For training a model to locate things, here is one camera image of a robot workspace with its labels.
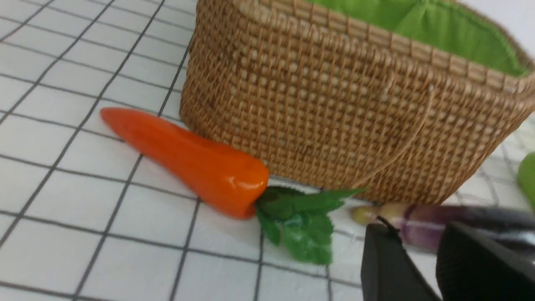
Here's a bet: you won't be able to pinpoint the purple toy eggplant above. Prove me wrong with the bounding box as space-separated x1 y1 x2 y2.
352 203 535 260

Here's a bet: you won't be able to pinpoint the green toy cucumber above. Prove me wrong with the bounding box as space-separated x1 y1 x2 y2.
517 152 535 211

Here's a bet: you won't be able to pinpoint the woven wicker basket green lining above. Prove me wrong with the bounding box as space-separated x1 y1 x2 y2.
180 0 534 203

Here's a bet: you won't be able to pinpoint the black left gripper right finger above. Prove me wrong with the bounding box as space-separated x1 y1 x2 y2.
436 222 535 301

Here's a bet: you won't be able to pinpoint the orange toy carrot green leaves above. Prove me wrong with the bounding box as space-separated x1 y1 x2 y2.
100 107 364 265

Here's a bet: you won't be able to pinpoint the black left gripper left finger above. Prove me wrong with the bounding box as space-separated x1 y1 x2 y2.
361 217 441 301

